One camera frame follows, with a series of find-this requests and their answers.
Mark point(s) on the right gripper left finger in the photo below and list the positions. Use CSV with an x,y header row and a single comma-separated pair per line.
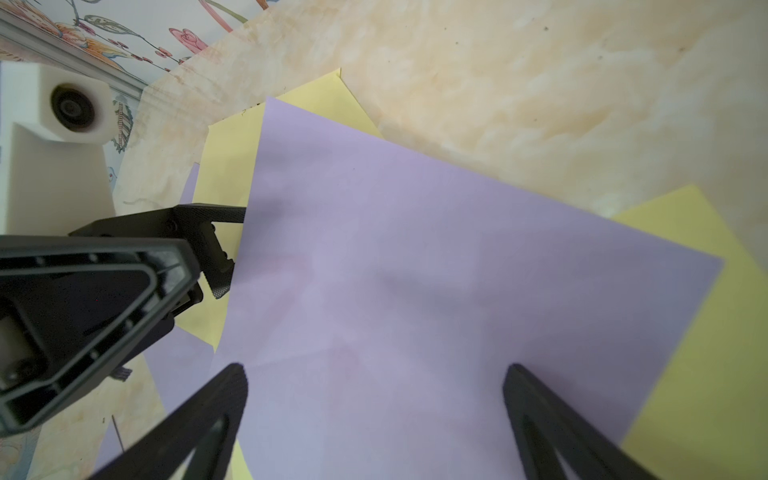
x,y
199,435

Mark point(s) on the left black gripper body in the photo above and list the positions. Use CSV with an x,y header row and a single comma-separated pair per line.
x,y
73,308

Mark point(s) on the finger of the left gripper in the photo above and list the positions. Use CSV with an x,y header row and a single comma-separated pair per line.
x,y
193,223

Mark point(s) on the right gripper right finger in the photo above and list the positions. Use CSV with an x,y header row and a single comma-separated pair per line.
x,y
549,432

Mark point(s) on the purple paper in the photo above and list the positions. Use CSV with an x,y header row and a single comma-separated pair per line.
x,y
179,363
380,295

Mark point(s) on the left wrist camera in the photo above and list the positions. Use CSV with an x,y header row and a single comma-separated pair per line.
x,y
54,127

